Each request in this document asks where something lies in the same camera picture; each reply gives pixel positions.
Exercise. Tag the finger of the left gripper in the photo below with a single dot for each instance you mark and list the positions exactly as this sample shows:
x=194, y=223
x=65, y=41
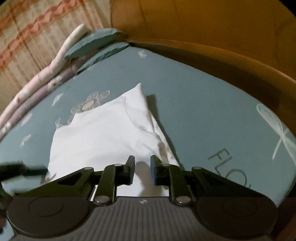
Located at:
x=9, y=171

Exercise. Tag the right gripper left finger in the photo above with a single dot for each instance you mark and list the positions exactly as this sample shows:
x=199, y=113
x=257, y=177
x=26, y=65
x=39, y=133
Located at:
x=61, y=206

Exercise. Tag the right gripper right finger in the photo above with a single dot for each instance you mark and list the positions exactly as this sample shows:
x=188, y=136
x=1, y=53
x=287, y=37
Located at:
x=222, y=206

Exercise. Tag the white printed long-sleeve shirt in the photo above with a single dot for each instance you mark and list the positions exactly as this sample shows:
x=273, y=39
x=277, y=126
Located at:
x=108, y=135

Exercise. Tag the purple floral folded quilt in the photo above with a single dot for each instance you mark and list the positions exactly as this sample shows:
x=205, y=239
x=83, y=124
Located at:
x=67, y=73

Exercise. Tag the teal floral bed sheet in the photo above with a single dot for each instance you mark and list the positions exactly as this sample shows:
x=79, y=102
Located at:
x=129, y=217

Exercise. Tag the pink floral folded quilt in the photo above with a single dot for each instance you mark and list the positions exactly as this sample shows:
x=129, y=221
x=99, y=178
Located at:
x=45, y=75

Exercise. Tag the patterned beige curtain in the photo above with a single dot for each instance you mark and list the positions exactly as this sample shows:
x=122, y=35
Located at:
x=32, y=33

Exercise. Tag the upper teal pillow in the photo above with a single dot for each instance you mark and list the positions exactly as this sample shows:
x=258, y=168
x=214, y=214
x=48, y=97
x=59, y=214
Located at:
x=97, y=39

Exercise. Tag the teal pillow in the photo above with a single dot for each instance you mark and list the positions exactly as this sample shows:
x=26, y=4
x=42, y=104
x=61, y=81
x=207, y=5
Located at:
x=97, y=39
x=104, y=53

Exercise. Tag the lower teal pillow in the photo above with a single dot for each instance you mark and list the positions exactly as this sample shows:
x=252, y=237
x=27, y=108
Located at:
x=104, y=53

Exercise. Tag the wooden headboard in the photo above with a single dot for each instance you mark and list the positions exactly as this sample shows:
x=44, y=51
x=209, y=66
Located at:
x=208, y=34

